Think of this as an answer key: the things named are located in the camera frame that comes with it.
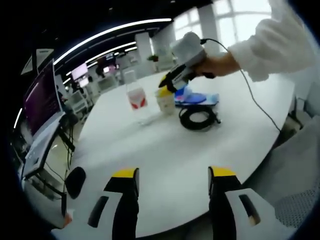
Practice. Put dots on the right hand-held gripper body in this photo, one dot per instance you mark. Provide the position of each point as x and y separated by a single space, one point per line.
191 50

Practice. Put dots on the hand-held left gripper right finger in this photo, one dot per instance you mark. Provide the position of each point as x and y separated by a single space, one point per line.
220 207

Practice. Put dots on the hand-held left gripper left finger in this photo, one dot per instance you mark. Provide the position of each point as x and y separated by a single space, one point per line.
125 215

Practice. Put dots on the blue tissue packet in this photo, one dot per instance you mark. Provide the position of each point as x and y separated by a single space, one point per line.
197 98

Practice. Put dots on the person's right hand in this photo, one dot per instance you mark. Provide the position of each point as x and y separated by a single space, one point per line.
222 63

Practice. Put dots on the person's left hand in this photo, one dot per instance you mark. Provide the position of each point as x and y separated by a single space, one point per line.
68 220

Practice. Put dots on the potted green plant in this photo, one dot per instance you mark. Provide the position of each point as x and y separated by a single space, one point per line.
153 58

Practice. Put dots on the black round object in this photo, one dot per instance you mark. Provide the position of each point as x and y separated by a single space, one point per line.
75 182

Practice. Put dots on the short ceiling light strip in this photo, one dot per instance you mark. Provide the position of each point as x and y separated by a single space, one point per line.
115 50

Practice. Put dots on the white table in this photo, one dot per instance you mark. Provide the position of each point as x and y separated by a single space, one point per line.
175 150

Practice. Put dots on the long ceiling light strip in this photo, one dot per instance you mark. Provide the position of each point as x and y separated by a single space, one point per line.
112 31

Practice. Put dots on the grey mesh chair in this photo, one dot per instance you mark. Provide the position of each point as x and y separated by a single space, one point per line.
297 175

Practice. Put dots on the white office chair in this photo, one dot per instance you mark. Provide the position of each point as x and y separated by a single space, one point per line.
78 102

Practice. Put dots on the square ceiling panel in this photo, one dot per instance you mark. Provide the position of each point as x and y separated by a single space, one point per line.
46 53

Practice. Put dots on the open laptop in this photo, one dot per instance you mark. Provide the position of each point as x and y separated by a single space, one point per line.
42 100

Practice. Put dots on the pink wall screen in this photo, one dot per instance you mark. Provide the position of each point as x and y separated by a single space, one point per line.
79 71

